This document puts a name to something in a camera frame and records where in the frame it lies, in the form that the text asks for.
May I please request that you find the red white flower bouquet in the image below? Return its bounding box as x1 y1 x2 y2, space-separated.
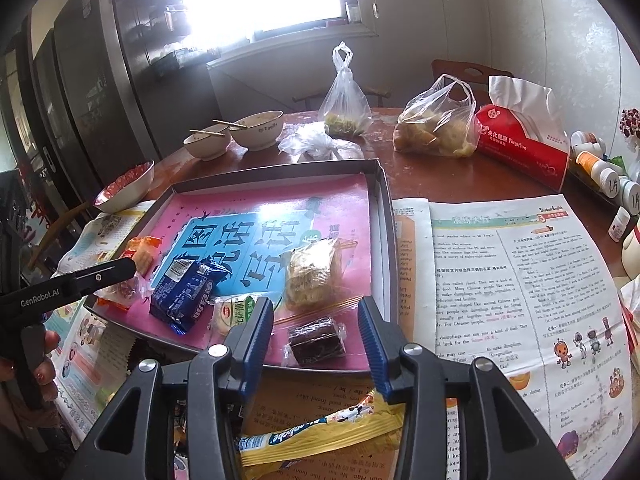
619 107 640 161

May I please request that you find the pink book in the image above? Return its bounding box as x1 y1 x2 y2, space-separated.
97 172 388 361

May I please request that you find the large white printed bowl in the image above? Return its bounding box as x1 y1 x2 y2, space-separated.
229 110 285 152

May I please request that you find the person's left hand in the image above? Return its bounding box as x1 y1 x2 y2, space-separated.
0 329 61 411

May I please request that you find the cluster of medicine bottles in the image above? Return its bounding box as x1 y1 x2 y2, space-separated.
570 130 640 216

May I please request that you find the yellow snack packet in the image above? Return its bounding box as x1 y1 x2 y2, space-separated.
236 392 407 468

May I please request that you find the wooden chair with cutout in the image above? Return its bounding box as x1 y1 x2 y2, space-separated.
431 59 513 87

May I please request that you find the red patterned bowl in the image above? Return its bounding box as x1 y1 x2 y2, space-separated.
94 160 156 215

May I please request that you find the rabbit figurine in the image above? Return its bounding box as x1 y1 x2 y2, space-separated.
620 225 640 281

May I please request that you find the round green label pastry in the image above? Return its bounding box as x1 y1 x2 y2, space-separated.
207 294 273 338

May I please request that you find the plastic bag with green food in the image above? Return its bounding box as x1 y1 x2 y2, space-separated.
317 41 375 138

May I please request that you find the dark refrigerator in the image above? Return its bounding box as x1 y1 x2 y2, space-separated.
30 0 221 196

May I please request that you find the white English newspaper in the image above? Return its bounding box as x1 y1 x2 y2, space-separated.
392 192 636 480

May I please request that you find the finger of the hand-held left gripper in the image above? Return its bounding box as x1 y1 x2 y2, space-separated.
52 256 139 301

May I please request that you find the dark brown snack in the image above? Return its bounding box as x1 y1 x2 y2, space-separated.
280 315 348 367

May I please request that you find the dark cardboard box tray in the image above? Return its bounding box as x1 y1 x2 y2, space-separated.
82 159 401 373

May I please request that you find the blue snack packet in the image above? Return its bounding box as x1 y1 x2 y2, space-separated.
149 260 233 336

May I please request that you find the crumpled clear plastic bag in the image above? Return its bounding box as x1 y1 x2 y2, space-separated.
277 122 366 162

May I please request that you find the clear wrapped crumbly cake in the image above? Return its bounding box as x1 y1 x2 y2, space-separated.
284 236 361 313

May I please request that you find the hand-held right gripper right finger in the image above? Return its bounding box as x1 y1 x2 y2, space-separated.
357 296 576 480

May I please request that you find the glass door with red lettering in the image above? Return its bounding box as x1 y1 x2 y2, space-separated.
0 25 56 261

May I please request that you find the red tissue pack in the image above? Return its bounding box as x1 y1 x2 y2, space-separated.
472 75 572 192

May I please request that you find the small white bowl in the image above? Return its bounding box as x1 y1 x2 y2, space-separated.
182 127 232 161

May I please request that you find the plastic bag with fried food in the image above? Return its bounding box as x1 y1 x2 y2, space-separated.
392 74 478 160

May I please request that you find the colourful children's newspaper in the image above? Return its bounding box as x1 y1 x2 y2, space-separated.
50 200 156 448

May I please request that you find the white crumpled plastic bag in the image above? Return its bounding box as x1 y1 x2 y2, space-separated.
620 280 640 333

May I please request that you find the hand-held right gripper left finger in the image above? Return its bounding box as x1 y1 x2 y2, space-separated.
62 297 275 480

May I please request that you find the small white bottle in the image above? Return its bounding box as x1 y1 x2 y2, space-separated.
607 206 632 243

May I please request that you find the wooden chair with curved rail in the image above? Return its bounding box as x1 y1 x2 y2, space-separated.
292 87 392 111

